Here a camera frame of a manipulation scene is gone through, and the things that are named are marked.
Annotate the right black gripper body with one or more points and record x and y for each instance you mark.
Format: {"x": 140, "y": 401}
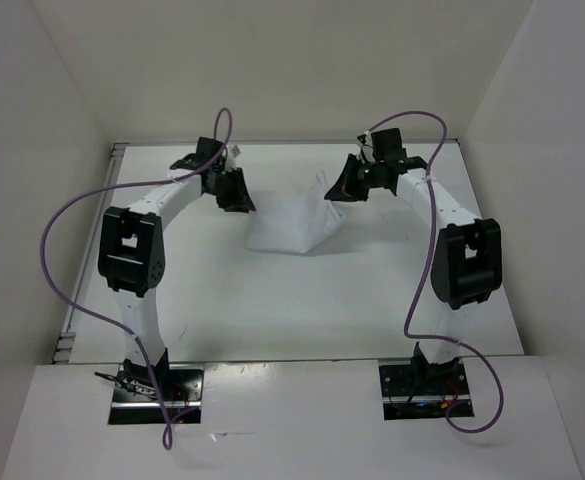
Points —
{"x": 371, "y": 173}

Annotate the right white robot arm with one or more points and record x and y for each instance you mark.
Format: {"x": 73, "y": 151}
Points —
{"x": 464, "y": 256}

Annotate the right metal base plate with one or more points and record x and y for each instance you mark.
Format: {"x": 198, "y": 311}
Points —
{"x": 404, "y": 397}

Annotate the metal base plate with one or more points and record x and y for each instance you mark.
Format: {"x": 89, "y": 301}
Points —
{"x": 135, "y": 403}
{"x": 404, "y": 397}

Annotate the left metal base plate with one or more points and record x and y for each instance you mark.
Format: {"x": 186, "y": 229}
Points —
{"x": 135, "y": 403}

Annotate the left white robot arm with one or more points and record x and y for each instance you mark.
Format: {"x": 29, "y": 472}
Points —
{"x": 132, "y": 257}

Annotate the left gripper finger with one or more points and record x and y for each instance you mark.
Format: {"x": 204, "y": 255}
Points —
{"x": 243, "y": 202}
{"x": 226, "y": 199}

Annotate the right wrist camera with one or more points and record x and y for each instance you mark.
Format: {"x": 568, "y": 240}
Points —
{"x": 365, "y": 148}

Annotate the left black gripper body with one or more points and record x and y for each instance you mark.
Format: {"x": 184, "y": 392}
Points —
{"x": 225, "y": 180}

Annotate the white skirt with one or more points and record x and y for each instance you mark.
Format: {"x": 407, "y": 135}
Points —
{"x": 293, "y": 222}

